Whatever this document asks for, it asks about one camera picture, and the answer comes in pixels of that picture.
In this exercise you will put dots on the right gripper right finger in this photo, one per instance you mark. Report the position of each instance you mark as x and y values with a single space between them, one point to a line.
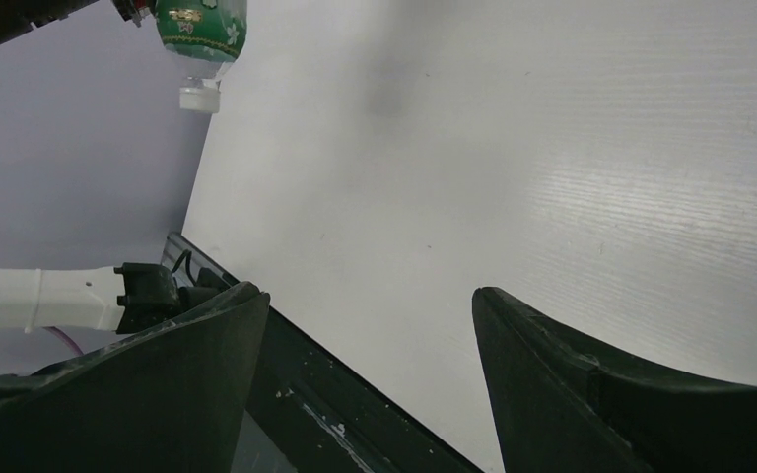
563 401

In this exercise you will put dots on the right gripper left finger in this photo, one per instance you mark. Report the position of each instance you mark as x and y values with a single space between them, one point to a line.
168 399

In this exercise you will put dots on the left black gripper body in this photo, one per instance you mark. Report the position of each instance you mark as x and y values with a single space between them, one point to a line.
19 17

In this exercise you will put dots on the green label tea bottle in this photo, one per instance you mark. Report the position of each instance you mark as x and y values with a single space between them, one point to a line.
205 38

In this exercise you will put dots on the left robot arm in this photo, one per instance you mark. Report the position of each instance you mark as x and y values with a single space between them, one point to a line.
124 299

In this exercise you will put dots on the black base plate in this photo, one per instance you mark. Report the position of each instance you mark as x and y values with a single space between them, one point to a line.
292 405

